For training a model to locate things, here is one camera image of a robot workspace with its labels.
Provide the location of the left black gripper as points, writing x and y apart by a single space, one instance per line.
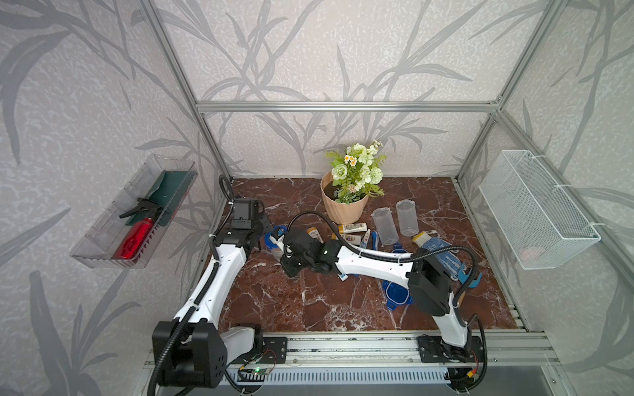
262 217

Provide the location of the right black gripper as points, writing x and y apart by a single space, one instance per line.
285 266

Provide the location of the blue-lidded clear kit cup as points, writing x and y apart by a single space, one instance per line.
273 249
385 226
407 217

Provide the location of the white yellow-capped lotion bottle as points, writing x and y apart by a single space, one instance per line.
353 228

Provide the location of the blue cup lid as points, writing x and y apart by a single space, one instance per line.
396 295

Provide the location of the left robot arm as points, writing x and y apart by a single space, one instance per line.
189 350

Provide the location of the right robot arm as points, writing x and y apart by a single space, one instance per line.
421 274

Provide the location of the beige flower pot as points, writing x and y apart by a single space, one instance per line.
338 212

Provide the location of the green white artificial flowers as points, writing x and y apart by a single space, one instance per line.
357 172

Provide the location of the red spray bottle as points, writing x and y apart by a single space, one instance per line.
134 239

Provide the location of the pink item in basket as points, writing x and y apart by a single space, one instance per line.
530 255

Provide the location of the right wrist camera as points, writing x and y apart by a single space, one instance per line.
278 240

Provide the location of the aluminium front rail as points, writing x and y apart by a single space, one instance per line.
400 349

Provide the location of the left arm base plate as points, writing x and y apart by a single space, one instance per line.
274 351

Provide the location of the clear plastic wall tray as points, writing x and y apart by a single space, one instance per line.
98 247

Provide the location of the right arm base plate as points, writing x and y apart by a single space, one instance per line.
433 349

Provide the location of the white wire mesh basket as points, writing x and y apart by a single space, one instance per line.
533 209

